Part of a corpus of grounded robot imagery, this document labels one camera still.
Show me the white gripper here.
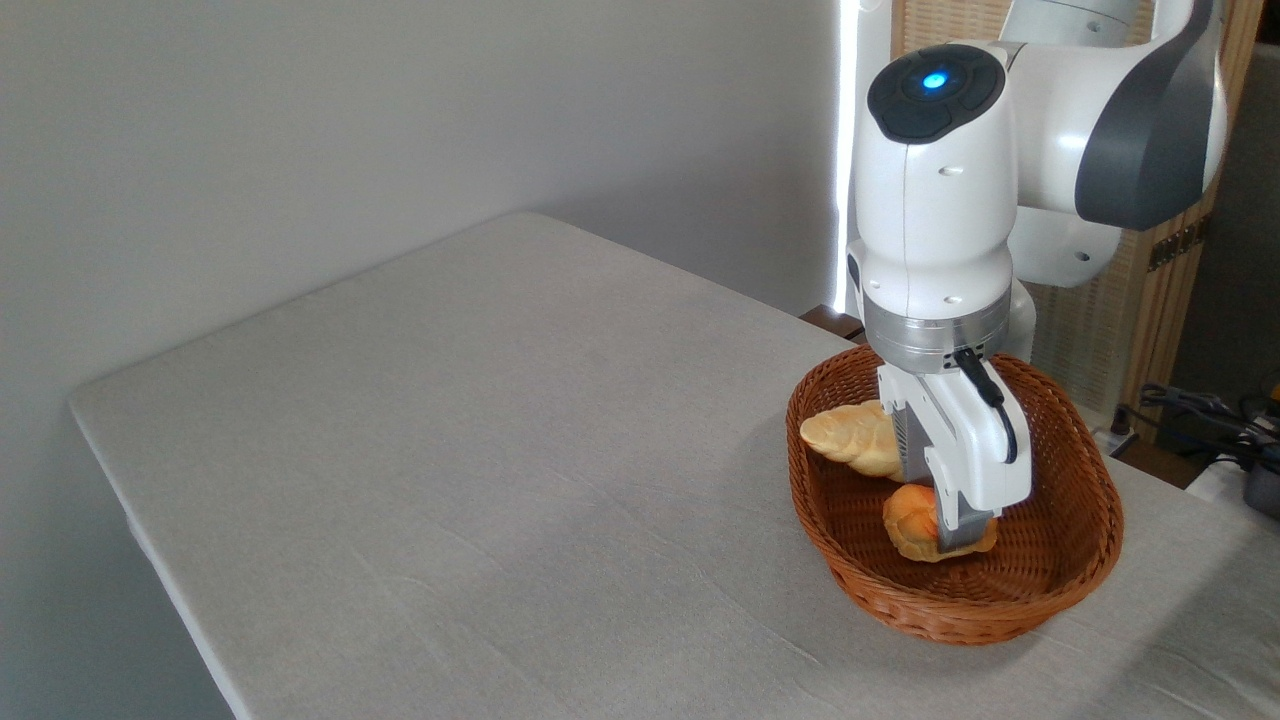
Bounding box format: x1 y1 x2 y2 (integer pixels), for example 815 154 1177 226
876 362 1033 557

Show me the round orange knotted bread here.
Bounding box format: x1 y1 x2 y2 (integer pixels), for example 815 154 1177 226
882 483 999 563

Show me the long pale braided bread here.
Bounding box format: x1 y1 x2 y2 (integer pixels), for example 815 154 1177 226
799 400 907 482

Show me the brown woven wicker basket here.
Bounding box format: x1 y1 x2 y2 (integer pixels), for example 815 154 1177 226
786 345 1125 646

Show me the dark wooden furniture corner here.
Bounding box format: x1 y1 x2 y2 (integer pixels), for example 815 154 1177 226
799 304 869 345

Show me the dark metal screen hinge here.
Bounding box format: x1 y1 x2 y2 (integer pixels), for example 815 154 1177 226
1147 214 1214 273

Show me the grey tablecloth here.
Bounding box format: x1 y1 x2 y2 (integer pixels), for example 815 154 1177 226
68 210 1280 720

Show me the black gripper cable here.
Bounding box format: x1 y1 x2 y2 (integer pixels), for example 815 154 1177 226
952 346 1020 467

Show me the black cable bundle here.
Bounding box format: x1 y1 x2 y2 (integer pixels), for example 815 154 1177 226
1110 382 1280 471

